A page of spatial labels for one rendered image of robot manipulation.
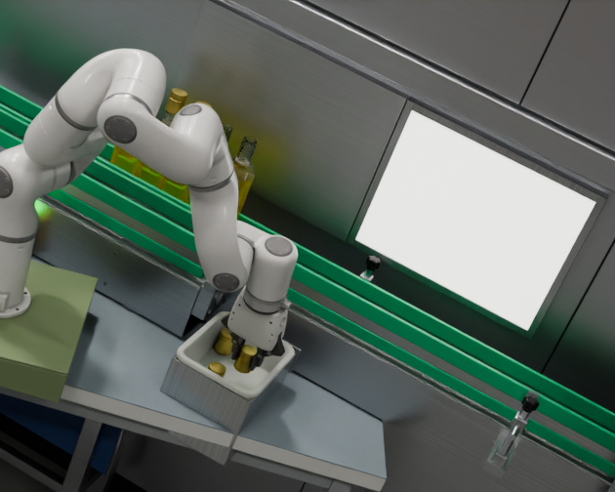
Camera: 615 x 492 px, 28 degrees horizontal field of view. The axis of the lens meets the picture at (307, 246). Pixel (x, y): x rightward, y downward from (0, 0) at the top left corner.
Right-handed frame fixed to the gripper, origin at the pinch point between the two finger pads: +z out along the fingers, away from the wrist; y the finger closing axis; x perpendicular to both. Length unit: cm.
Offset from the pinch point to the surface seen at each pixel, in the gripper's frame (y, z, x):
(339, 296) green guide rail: -7.9, -5.2, -20.7
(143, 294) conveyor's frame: 26.3, 5.5, -4.8
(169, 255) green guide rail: 24.6, -3.4, -9.1
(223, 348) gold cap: 6.8, 7.3, -4.4
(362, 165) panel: 1.7, -20.8, -41.3
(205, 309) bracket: 13.1, 2.0, -6.2
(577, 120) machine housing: -33, -46, -52
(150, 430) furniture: 8.7, 13.6, 16.6
